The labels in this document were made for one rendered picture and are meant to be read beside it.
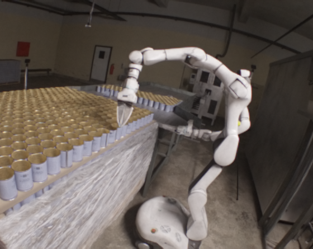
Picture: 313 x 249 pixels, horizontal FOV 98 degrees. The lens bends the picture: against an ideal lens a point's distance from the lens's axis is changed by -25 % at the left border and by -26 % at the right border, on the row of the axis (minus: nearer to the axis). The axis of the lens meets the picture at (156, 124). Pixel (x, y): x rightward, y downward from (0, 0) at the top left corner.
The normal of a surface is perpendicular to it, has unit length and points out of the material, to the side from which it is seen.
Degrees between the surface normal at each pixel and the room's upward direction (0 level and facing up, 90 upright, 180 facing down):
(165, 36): 90
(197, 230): 90
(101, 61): 90
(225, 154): 90
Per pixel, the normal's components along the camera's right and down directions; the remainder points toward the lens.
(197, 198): -0.21, 0.26
